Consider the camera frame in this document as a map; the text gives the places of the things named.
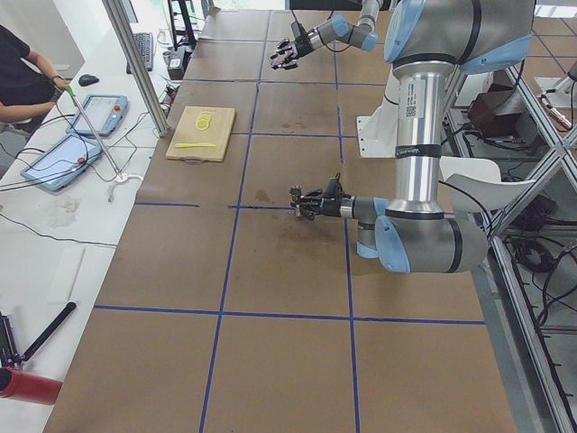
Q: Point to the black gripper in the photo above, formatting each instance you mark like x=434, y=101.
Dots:
x=303, y=45
x=332, y=207

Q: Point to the white chair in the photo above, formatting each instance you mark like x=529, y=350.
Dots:
x=482, y=180

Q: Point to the blue teach pendant far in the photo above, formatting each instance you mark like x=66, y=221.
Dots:
x=105, y=113

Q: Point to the black keyboard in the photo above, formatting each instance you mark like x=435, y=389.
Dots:
x=145, y=46

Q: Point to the black handheld tool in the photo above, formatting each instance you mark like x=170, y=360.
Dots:
x=10, y=356

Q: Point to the red bottle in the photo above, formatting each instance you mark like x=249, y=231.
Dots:
x=23, y=386

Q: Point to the seated man black shirt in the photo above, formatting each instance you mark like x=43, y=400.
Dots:
x=30, y=86

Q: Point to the steel jigger measuring cup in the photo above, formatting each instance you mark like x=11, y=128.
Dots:
x=295, y=192

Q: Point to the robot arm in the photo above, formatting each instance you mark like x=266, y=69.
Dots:
x=425, y=42
x=335, y=28

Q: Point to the aluminium frame post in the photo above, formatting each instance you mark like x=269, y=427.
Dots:
x=122, y=28

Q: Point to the black computer mouse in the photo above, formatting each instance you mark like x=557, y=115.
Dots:
x=86, y=80

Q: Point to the blue teach pendant near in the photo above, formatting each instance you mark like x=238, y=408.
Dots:
x=62, y=163

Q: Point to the bamboo cutting board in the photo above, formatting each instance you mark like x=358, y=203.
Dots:
x=218, y=132

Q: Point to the metal rod green tip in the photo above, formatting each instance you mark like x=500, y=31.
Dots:
x=120, y=177

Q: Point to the yellow plastic knife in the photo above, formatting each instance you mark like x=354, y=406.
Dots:
x=194, y=145

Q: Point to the blue teach pendant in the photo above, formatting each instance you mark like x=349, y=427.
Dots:
x=62, y=163
x=105, y=113

